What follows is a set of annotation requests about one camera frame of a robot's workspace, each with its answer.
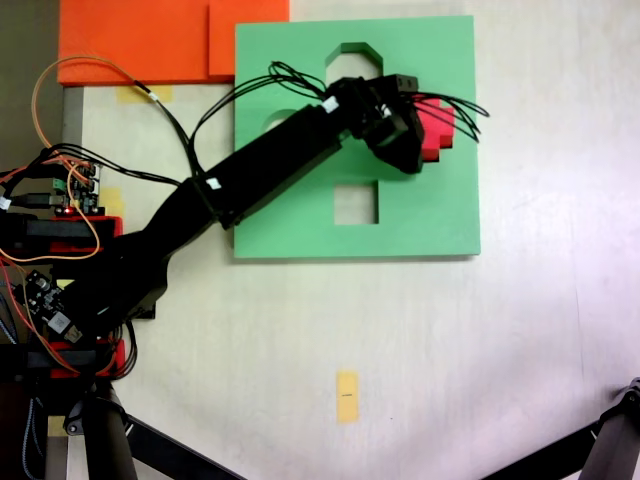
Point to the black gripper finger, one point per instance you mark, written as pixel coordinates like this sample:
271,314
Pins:
412,157

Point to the red cross columnar block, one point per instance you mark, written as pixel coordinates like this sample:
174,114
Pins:
435,145

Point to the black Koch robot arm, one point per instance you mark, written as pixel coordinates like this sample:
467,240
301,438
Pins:
280,150

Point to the green shape hole board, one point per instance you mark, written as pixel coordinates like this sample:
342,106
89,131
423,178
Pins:
300,235

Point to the small orange foam slab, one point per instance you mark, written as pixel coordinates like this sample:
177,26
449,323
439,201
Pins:
222,40

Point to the yellow tape marker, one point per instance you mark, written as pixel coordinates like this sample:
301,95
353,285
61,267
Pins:
347,405

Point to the wide yellow tape strip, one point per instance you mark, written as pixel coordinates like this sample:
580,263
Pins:
127,95

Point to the large orange foam slab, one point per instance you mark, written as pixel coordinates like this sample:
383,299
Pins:
125,40

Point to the small yellow tape piece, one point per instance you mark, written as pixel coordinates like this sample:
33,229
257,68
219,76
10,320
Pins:
114,200

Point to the circuit board with green terminal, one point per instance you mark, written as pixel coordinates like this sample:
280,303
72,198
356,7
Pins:
80,192

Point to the thin black tripod brace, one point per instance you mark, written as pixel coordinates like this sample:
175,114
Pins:
540,457
175,455

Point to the thick black tripod leg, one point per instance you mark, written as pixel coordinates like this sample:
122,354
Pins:
107,450
615,440

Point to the black power converter board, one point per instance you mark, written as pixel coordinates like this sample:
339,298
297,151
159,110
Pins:
45,300

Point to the red printed base bracket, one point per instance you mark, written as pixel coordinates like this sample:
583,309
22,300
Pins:
117,227
119,350

